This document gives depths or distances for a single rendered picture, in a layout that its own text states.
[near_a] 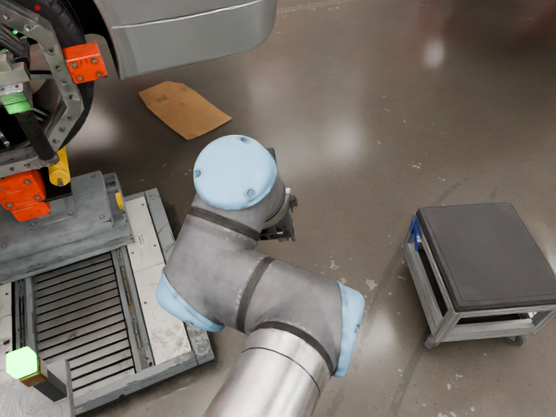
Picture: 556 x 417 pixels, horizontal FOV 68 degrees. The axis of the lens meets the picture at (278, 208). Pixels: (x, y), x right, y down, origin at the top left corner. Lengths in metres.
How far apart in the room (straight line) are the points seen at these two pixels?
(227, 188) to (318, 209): 1.47
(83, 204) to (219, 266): 1.36
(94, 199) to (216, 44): 0.79
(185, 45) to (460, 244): 1.07
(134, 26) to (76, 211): 0.77
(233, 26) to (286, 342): 1.14
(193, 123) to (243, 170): 1.94
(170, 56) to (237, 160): 0.94
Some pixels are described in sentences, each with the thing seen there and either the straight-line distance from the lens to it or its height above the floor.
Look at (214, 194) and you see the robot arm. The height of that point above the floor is 1.10.
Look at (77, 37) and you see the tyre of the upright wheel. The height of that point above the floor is 0.90.
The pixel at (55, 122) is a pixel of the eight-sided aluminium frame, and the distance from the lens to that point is 1.36.
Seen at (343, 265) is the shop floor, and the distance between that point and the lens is 1.74.
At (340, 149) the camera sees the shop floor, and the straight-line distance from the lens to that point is 2.22.
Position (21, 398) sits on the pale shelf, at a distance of 1.18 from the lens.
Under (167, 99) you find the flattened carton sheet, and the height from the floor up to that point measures 0.01.
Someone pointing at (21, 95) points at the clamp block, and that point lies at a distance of 1.04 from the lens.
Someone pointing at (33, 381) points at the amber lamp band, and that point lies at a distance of 1.01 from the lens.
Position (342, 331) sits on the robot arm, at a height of 1.06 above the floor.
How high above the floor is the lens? 1.43
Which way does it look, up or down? 49 degrees down
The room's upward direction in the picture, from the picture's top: straight up
